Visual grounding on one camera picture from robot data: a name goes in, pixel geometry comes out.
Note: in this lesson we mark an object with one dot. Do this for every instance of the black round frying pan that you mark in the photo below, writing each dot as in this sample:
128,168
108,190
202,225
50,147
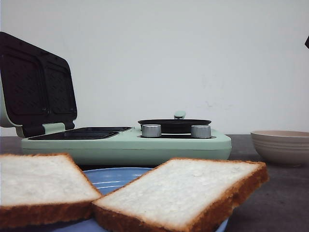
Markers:
177,125

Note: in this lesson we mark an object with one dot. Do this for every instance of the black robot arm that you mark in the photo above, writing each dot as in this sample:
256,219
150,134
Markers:
307,42

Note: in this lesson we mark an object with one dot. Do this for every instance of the beige ribbed bowl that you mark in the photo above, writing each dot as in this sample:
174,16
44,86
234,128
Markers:
288,148

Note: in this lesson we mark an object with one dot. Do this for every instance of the silver left control knob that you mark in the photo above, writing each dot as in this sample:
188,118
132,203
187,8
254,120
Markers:
151,130

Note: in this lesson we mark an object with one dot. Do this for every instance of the blue round plate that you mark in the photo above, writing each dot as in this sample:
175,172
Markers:
105,180

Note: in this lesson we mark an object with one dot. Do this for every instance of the silver control knob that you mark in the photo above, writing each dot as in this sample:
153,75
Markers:
201,131
151,130

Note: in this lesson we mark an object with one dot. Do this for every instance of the mint green sandwich maker lid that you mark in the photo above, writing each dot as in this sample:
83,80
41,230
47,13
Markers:
36,88

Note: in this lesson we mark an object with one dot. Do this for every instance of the white bread slice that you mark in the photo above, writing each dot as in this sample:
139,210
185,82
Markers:
43,189
180,195

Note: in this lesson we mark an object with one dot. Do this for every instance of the mint green breakfast maker base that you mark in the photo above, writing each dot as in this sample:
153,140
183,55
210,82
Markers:
127,146

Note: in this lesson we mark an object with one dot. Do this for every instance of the silver right control knob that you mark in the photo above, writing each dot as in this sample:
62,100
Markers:
201,131

